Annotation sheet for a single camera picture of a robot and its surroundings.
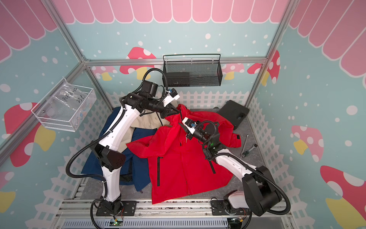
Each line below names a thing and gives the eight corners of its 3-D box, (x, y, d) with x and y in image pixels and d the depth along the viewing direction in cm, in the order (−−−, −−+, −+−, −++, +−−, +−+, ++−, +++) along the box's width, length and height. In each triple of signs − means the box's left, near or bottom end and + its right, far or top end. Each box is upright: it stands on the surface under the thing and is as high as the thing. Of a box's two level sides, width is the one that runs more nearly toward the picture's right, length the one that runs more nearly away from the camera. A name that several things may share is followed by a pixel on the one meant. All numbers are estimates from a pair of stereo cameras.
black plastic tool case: (213, 117, 117) (214, 111, 112) (228, 103, 127) (230, 97, 122) (233, 130, 109) (235, 125, 103) (248, 114, 119) (250, 109, 113)
